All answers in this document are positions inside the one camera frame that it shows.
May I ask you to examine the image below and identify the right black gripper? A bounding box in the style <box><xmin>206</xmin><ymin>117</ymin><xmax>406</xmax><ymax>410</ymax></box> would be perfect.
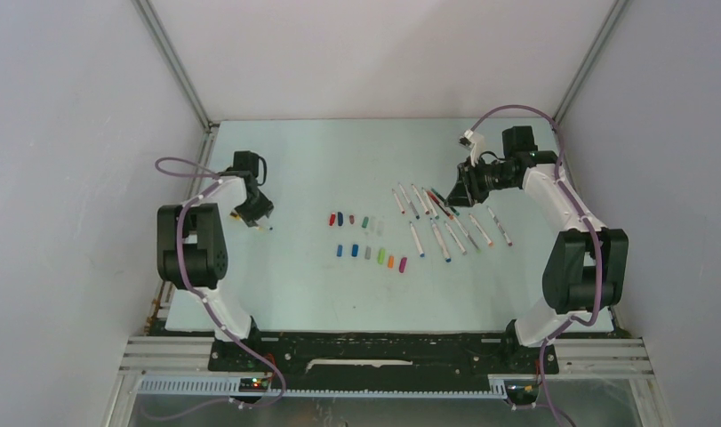
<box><xmin>445</xmin><ymin>156</ymin><xmax>517</xmax><ymax>207</ymax></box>

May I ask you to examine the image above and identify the green ink clear pen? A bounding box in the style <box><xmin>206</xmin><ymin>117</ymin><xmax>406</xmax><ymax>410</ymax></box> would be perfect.
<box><xmin>430</xmin><ymin>188</ymin><xmax>460</xmax><ymax>216</ymax></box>

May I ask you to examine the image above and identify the red ink clear pen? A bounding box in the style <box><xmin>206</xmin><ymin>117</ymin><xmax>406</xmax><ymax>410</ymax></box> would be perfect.
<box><xmin>426</xmin><ymin>190</ymin><xmax>453</xmax><ymax>220</ymax></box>

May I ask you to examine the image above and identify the teal cap marker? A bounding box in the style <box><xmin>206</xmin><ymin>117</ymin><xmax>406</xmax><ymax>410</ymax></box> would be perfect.
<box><xmin>422</xmin><ymin>188</ymin><xmax>439</xmax><ymax>219</ymax></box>

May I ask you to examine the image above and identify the brown cap marker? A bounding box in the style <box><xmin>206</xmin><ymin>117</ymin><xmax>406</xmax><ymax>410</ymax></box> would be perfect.
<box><xmin>411</xmin><ymin>184</ymin><xmax>430</xmax><ymax>215</ymax></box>

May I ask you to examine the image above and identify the green cap marker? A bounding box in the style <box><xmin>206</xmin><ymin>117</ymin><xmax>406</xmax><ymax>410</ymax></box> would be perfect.
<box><xmin>453</xmin><ymin>215</ymin><xmax>481</xmax><ymax>253</ymax></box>

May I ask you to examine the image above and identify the dark blue cap marker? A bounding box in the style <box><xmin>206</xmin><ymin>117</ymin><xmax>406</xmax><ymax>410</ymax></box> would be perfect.
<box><xmin>398</xmin><ymin>182</ymin><xmax>420</xmax><ymax>220</ymax></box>

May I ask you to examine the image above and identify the purple cap marker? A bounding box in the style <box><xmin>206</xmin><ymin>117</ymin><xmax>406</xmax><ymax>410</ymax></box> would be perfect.
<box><xmin>486</xmin><ymin>205</ymin><xmax>514</xmax><ymax>246</ymax></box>

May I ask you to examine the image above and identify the red cap marker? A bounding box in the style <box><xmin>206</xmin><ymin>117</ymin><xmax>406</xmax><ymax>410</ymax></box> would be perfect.
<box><xmin>391</xmin><ymin>189</ymin><xmax>405</xmax><ymax>215</ymax></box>

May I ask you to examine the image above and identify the orange cap marker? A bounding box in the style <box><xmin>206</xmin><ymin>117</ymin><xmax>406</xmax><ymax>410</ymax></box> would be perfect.
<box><xmin>468</xmin><ymin>213</ymin><xmax>494</xmax><ymax>247</ymax></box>

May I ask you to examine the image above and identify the light blue marker body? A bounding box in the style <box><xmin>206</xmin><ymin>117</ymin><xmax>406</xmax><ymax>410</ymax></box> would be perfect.
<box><xmin>409</xmin><ymin>222</ymin><xmax>425</xmax><ymax>258</ymax></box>

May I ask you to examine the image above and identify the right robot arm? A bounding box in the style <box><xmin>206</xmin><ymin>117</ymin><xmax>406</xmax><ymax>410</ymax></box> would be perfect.
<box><xmin>446</xmin><ymin>126</ymin><xmax>629</xmax><ymax>372</ymax></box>

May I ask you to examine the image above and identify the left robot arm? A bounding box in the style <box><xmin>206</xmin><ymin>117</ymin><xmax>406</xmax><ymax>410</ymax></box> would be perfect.
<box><xmin>155</xmin><ymin>150</ymin><xmax>274</xmax><ymax>371</ymax></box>

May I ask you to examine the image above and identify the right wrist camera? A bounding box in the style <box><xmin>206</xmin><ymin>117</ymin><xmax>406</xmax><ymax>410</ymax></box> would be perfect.
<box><xmin>458</xmin><ymin>129</ymin><xmax>486</xmax><ymax>167</ymax></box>

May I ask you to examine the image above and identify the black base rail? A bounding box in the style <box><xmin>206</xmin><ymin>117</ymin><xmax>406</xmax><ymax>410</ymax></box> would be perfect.
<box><xmin>208</xmin><ymin>332</ymin><xmax>559</xmax><ymax>392</ymax></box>

